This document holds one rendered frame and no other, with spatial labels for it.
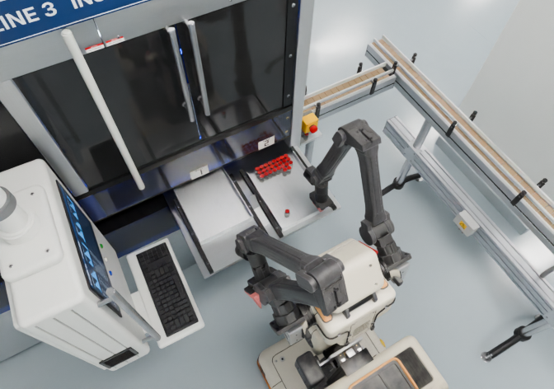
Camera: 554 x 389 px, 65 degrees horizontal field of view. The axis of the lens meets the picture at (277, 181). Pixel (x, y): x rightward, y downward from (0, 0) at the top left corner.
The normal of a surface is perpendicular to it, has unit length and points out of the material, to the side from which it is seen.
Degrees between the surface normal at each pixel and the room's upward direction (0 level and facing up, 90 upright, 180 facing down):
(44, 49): 90
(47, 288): 0
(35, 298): 0
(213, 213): 0
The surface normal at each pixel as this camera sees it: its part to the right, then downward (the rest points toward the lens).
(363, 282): 0.37, 0.20
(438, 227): 0.02, -0.52
